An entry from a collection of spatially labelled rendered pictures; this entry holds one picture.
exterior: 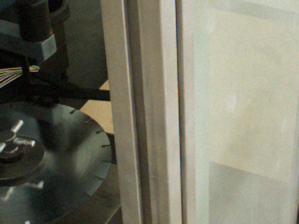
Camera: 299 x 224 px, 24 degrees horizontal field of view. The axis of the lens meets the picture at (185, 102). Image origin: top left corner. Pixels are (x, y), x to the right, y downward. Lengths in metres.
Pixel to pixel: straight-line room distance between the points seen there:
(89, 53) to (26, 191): 0.75
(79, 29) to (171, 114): 1.47
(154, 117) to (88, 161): 0.71
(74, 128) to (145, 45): 0.82
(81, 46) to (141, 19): 1.43
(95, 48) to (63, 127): 0.62
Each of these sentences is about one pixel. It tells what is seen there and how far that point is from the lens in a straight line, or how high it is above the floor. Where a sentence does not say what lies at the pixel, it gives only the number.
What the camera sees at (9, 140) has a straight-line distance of 1.17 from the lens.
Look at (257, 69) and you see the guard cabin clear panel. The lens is 0.70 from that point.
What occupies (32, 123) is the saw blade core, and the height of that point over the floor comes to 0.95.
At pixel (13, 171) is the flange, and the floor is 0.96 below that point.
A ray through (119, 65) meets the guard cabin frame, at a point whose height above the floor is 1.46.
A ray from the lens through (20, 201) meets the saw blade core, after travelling 1.13.
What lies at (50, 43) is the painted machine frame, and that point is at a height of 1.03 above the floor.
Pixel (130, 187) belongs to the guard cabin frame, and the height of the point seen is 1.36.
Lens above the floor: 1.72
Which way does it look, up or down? 37 degrees down
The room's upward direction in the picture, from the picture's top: 1 degrees counter-clockwise
